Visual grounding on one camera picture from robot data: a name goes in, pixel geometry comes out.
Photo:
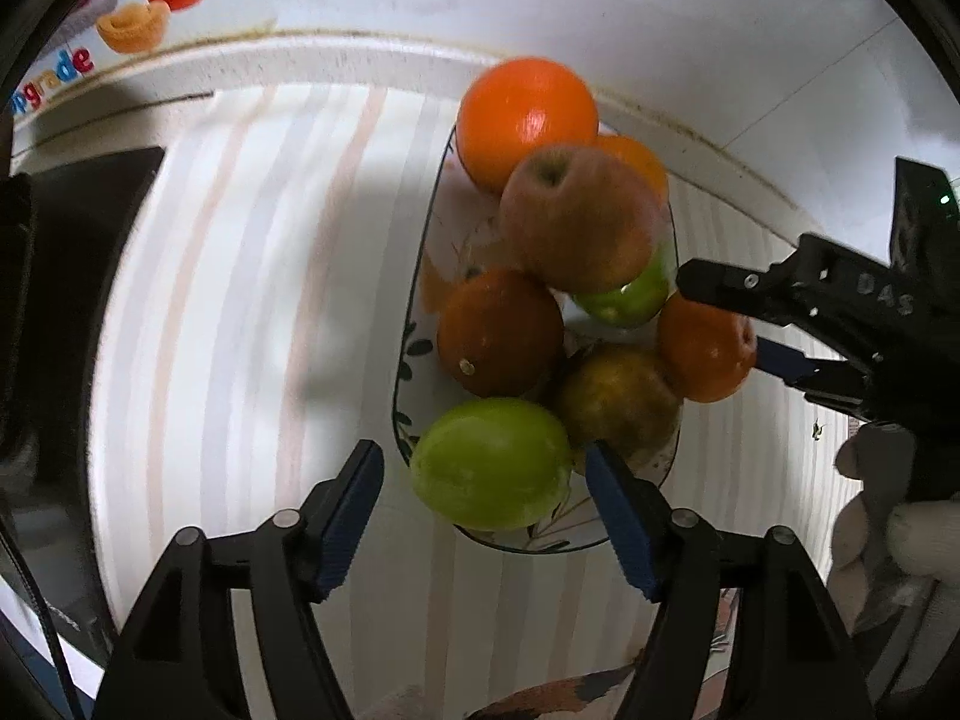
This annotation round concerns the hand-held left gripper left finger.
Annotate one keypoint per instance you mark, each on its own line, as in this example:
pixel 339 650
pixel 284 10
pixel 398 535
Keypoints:
pixel 346 532

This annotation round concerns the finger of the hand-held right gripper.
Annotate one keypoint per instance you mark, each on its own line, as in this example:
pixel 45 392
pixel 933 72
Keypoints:
pixel 787 364
pixel 739 289

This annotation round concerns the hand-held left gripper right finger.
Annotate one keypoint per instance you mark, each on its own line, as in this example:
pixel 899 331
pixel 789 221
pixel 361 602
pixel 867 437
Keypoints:
pixel 626 532

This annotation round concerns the medium orange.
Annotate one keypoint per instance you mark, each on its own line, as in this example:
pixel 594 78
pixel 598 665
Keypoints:
pixel 705 349

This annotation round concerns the green apple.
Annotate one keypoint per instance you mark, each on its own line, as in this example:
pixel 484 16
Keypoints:
pixel 491 465
pixel 626 298

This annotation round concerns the red apple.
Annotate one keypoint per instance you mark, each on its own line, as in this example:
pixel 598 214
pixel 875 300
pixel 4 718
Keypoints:
pixel 619 401
pixel 581 217

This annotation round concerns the small orange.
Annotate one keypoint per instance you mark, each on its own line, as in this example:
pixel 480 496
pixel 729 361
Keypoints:
pixel 641 161

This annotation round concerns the dark reddish orange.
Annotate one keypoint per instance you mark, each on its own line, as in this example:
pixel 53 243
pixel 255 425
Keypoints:
pixel 499 334

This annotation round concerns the large bright orange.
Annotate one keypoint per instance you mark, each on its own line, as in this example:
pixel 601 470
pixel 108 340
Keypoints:
pixel 517 116

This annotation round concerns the oval floral ceramic plate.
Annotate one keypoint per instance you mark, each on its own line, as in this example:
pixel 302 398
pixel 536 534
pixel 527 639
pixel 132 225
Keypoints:
pixel 450 255

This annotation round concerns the person's right hand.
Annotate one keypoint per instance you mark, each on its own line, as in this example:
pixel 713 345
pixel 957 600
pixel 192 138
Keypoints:
pixel 885 532

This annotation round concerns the cat-shaped mat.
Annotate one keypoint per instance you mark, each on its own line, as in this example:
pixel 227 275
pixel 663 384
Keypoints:
pixel 592 690

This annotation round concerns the striped pink tablecloth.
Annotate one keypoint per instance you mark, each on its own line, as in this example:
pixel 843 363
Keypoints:
pixel 247 315

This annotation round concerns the black gas stove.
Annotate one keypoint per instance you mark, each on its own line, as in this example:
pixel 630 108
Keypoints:
pixel 67 277

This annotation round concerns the colourful wall stickers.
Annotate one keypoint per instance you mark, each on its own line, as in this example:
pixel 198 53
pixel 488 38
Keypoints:
pixel 135 7

